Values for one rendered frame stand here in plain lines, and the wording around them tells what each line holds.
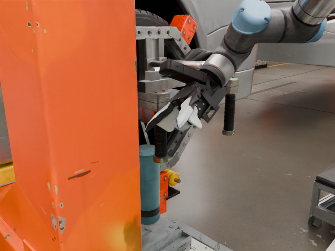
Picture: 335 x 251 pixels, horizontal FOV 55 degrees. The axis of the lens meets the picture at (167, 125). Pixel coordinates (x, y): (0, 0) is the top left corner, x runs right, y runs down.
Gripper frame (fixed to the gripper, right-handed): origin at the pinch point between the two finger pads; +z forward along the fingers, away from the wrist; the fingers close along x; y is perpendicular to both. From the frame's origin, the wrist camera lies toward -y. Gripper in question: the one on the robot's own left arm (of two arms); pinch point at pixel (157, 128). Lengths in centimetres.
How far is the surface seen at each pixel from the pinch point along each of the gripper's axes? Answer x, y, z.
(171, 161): 49, 30, -16
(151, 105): 15.0, -0.4, -9.8
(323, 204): 56, 126, -69
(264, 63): 584, 320, -640
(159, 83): 14.8, -3.0, -15.7
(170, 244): 71, 66, 4
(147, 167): 30.4, 16.1, -1.5
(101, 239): -8.5, 2.2, 24.8
